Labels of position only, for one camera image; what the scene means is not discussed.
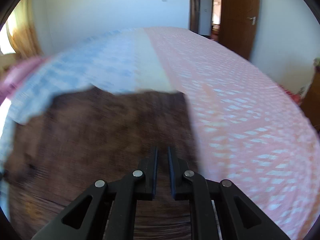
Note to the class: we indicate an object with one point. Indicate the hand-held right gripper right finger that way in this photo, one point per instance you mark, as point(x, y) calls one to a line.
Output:
point(171, 165)

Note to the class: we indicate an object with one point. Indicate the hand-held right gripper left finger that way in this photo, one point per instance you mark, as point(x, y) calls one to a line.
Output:
point(155, 165)

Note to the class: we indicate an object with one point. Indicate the brown knit sweater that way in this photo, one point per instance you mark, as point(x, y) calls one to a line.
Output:
point(87, 135)

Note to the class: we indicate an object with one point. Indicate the pink and blue patterned bedsheet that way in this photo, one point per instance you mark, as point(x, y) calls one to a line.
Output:
point(237, 110)

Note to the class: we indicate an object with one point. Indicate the brown wooden furniture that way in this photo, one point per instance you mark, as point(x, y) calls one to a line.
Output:
point(311, 105)

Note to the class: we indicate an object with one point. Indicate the brown wooden door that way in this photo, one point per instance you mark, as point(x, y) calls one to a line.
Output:
point(237, 27)

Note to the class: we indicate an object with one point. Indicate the pink folded quilt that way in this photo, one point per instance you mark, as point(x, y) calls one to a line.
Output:
point(17, 75)

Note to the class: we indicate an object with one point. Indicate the yellow patterned curtain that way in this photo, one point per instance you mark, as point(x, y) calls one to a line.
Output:
point(23, 30)

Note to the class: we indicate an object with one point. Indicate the dark wooden door frame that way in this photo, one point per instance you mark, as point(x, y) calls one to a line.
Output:
point(195, 7)

